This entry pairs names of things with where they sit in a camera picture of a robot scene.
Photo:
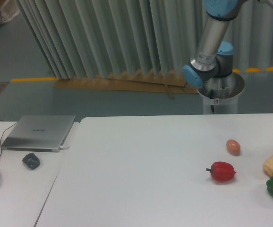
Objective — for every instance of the brown cardboard sheet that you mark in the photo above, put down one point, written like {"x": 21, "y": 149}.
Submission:
{"x": 170, "y": 84}

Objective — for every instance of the silver laptop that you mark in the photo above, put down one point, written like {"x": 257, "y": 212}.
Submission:
{"x": 39, "y": 133}

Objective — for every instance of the brown egg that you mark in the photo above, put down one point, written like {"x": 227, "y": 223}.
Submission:
{"x": 233, "y": 147}

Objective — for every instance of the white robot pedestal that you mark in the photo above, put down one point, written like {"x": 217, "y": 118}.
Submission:
{"x": 221, "y": 95}

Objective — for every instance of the pale green curtain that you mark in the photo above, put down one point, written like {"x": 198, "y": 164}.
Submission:
{"x": 99, "y": 37}

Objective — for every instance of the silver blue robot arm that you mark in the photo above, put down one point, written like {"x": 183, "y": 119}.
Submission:
{"x": 214, "y": 57}

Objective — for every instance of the red bell pepper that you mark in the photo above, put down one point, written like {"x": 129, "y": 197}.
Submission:
{"x": 221, "y": 171}

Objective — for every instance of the black earbuds case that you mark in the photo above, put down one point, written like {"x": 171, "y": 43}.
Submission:
{"x": 31, "y": 161}

